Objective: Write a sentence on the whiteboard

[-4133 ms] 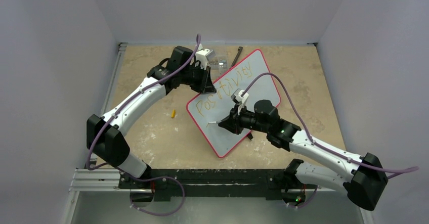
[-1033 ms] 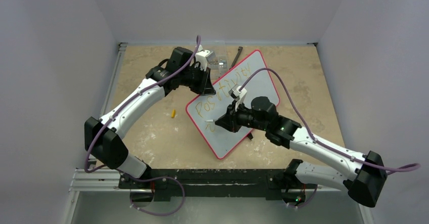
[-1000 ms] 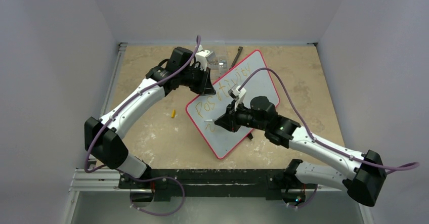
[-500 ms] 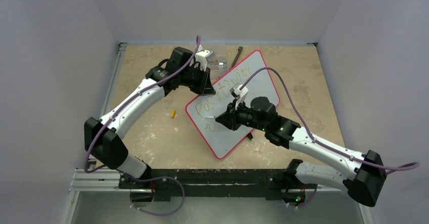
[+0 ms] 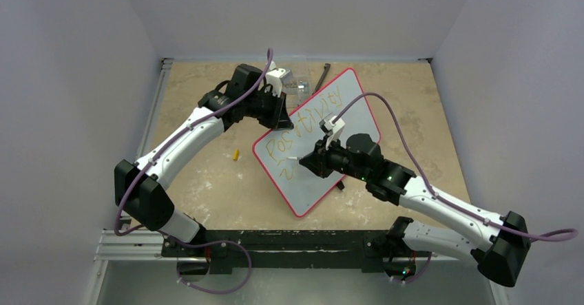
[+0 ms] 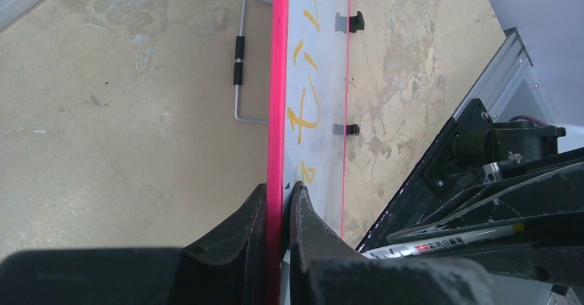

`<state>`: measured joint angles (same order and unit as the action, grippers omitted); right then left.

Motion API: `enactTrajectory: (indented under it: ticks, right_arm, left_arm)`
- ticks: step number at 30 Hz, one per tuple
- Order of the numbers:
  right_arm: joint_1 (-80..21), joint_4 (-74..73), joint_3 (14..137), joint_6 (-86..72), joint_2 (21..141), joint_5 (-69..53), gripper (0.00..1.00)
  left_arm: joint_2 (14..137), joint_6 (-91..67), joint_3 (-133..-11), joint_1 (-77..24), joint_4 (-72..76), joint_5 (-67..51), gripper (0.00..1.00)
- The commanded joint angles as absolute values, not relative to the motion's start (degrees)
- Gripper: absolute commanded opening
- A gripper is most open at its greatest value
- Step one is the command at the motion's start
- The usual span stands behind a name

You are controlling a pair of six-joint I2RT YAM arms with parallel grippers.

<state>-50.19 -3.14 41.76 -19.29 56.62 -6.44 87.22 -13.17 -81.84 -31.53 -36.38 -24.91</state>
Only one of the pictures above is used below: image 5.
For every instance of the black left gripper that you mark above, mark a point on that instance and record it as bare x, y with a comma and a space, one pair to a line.
278, 118

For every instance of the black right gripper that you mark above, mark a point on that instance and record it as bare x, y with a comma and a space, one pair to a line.
325, 158

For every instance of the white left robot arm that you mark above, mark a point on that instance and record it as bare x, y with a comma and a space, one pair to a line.
140, 187

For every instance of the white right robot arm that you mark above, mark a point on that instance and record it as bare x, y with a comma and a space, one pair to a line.
497, 243

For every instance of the clear plastic marker holder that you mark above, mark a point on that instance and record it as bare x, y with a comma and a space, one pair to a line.
297, 90

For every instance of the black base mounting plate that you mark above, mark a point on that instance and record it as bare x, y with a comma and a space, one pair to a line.
222, 251

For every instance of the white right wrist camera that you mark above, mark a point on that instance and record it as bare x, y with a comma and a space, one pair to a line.
332, 126

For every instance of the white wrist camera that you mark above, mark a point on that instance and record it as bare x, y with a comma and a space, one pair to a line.
332, 126
279, 78

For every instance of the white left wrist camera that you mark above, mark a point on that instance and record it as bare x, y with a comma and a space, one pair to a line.
279, 78

